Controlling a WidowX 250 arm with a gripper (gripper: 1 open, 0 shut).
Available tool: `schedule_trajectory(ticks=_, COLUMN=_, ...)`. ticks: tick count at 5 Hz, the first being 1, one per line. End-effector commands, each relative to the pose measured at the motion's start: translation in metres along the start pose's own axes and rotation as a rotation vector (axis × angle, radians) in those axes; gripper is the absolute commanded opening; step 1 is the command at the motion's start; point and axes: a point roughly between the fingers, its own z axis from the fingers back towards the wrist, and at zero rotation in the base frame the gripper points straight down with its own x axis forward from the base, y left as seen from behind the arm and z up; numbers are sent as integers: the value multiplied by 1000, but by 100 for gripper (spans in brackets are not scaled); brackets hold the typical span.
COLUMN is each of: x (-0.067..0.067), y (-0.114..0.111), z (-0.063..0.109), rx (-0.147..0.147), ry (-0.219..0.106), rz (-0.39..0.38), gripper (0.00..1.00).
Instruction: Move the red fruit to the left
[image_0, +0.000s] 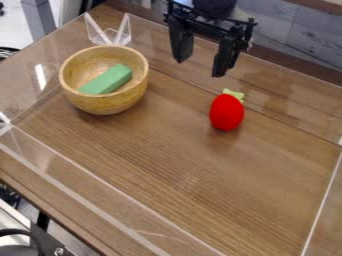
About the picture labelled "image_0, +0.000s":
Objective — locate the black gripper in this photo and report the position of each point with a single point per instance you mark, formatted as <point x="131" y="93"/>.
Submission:
<point x="213" y="18"/>

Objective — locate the red toy strawberry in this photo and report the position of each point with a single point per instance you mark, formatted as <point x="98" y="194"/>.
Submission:
<point x="228" y="110"/>

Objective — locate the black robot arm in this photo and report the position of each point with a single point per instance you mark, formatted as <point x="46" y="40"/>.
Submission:
<point x="216" y="19"/>

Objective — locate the green rectangular block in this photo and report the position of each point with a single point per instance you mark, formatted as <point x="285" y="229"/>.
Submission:
<point x="109" y="81"/>

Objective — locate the wooden bowl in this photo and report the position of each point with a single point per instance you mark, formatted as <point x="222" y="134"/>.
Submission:
<point x="90" y="63"/>

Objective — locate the clear acrylic corner bracket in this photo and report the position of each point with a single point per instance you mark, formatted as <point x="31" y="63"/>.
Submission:
<point x="110" y="36"/>

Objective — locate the clear acrylic tray wall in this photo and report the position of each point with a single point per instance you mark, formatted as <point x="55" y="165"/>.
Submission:
<point x="151" y="183"/>

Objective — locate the grey post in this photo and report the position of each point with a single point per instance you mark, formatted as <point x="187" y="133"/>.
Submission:
<point x="39" y="17"/>

